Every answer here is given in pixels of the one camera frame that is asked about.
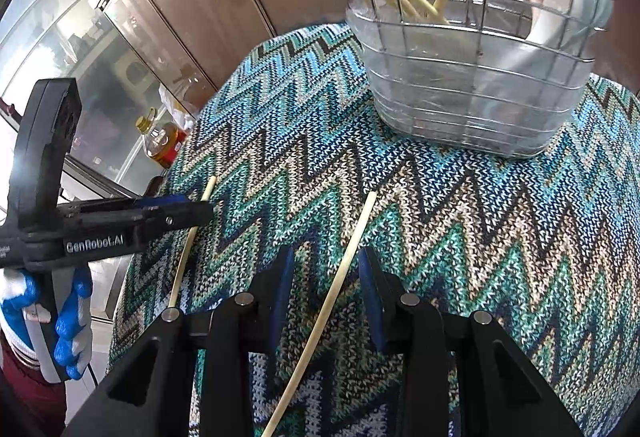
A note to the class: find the sliding glass door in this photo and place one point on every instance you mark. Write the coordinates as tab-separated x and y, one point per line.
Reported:
45	32

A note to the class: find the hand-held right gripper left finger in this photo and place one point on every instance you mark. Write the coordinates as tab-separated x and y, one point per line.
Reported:
281	307

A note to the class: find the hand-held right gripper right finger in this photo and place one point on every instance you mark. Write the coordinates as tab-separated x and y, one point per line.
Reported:
372	307

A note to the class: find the white ceramic spoon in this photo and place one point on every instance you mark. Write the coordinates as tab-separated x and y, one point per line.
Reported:
560	2

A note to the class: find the bamboo chopstick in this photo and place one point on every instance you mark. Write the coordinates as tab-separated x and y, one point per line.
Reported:
330	307
183	267

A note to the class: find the white plastic bag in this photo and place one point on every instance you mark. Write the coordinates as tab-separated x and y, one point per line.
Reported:
177	109

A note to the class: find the person's left forearm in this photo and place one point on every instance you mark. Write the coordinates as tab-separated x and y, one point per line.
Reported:
30	397

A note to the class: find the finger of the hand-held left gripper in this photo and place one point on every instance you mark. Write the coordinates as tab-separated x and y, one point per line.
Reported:
180	219
160	203

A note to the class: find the zigzag knitted cloth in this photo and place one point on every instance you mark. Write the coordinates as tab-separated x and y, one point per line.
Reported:
350	142

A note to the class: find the person's left hand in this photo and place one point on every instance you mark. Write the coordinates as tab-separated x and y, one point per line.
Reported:
75	327

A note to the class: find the cooking oil bottle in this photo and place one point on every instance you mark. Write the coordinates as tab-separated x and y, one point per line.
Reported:
162	144

